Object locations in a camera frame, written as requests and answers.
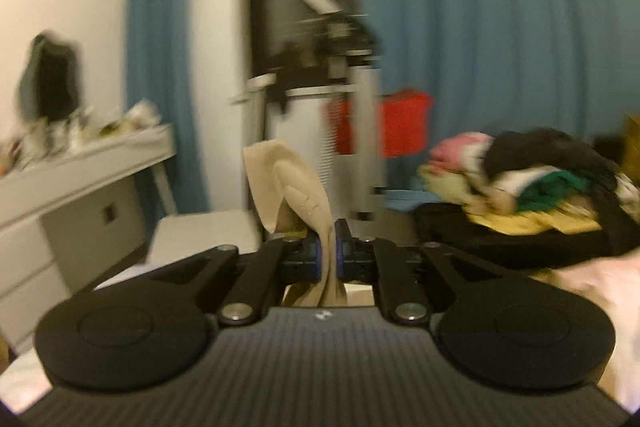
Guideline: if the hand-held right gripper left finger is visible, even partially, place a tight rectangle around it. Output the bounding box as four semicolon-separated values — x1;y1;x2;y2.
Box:
134;231;322;327

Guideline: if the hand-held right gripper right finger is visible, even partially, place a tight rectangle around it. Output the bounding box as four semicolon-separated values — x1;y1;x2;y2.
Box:
334;219;521;326

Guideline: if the beige garment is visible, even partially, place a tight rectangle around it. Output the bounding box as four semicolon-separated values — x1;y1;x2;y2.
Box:
243;140;348;308

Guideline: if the pile of mixed clothes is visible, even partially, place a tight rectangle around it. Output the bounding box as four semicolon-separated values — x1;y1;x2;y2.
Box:
418;128;640;236

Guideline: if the white stool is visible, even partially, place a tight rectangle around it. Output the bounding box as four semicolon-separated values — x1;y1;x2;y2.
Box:
145;210;263;266

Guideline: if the red bag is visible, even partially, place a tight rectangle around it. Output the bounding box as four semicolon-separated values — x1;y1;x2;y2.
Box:
327;90;435;158

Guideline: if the black suitcase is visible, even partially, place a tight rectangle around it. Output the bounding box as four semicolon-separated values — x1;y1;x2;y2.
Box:
414;203;621;271

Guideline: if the blue curtain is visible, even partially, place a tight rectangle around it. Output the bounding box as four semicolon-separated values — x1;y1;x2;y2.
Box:
125;0;211;223
353;0;640;192

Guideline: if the white desk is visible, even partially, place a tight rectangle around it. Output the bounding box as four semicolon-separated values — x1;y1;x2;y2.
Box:
0;124;179;353

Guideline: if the clutter of small desk items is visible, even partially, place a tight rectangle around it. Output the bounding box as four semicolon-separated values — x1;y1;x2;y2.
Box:
0;100;163;176

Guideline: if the pink blanket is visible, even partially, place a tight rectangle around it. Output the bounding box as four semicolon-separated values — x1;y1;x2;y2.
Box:
545;249;640;413

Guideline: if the dark hanging garment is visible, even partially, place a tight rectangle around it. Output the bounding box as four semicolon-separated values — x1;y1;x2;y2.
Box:
18;31;82;122

